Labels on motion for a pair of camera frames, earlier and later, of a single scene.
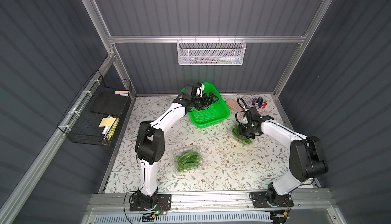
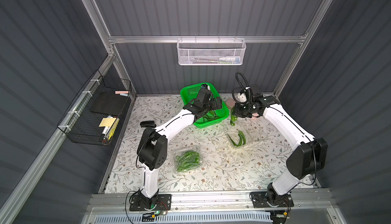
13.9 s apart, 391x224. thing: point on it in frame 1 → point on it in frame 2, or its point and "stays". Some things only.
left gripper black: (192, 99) → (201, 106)
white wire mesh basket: (211, 52) stays
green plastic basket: (216, 113) stays
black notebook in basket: (109, 103) stays
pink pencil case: (233, 105) stays
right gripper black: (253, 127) → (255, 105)
